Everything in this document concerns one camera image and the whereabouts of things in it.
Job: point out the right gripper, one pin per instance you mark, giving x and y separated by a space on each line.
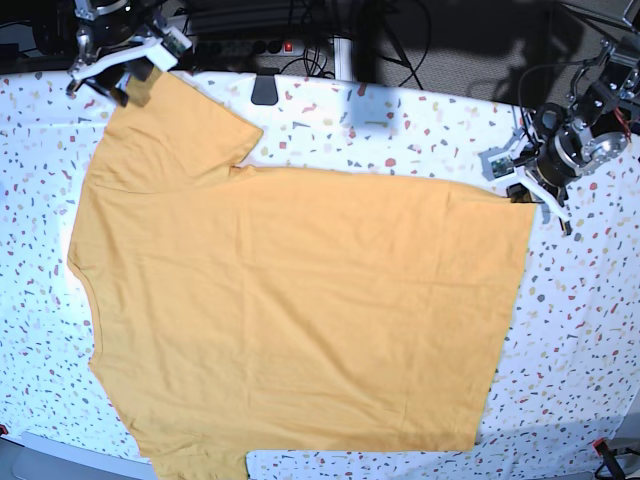
112 61

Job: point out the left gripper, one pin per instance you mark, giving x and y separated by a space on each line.
570 151

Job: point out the yellow T-shirt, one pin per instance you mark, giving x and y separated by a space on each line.
238 308

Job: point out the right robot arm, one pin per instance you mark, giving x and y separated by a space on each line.
54 25

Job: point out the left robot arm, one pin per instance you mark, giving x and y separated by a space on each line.
604 92

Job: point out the black power strip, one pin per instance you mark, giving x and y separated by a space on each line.
249 47

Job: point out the black table clamp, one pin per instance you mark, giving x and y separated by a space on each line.
264 91

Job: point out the terrazzo pattern table cloth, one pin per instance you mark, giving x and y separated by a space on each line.
569 373

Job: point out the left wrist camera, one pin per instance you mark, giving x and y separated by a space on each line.
496 165

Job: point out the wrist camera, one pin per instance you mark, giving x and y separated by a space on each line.
176 42
496 165

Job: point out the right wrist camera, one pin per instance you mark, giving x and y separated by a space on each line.
176 42

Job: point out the aluminium profile post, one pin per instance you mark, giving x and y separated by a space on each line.
342 48

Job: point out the red clamp handle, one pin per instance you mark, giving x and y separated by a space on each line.
610 467

